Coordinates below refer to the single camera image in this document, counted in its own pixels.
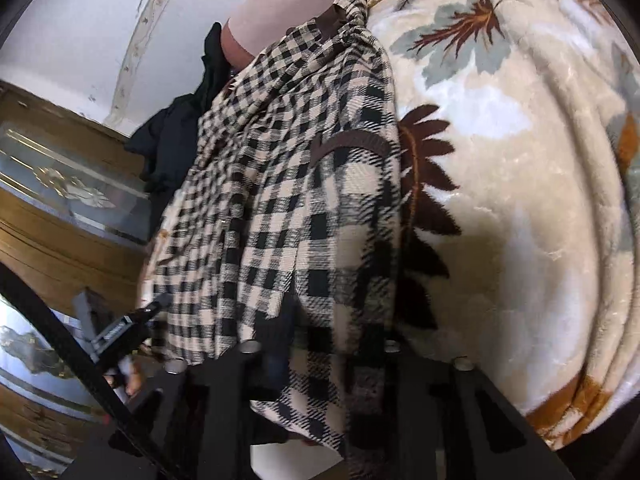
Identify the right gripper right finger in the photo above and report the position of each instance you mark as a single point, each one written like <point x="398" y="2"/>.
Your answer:
<point x="413" y="418"/>

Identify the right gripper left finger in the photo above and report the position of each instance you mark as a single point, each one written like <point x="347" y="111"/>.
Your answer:
<point x="201" y="416"/>

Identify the black beige checked shirt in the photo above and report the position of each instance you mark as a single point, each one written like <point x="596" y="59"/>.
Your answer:
<point x="293" y="198"/>

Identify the person left hand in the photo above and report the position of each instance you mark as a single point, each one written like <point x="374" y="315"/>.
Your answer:
<point x="127" y="378"/>

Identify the black diagonal rod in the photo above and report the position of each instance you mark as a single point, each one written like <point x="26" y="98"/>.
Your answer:
<point x="37" y="313"/>

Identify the wooden glass door cabinet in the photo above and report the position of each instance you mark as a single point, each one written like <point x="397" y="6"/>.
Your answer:
<point x="74" y="222"/>

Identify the black garment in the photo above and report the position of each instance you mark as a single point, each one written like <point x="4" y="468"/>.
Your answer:
<point x="167" y="141"/>

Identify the cream leaf pattern blanket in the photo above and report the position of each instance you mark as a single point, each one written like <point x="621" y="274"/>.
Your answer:
<point x="519" y="126"/>

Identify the pink fleece pillow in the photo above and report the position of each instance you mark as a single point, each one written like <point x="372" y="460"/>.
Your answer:
<point x="256" y="24"/>

